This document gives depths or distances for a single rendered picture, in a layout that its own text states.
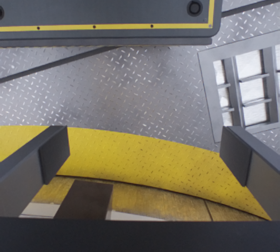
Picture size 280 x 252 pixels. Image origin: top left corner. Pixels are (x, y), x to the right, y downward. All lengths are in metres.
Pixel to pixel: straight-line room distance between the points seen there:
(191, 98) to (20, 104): 0.82
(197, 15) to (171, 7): 0.07
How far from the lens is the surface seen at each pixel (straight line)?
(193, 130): 1.00
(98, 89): 0.94
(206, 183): 1.16
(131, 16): 0.60
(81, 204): 0.66
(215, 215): 1.15
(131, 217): 0.90
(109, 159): 1.06
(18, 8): 0.70
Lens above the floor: 0.91
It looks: 74 degrees down
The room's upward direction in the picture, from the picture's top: 175 degrees counter-clockwise
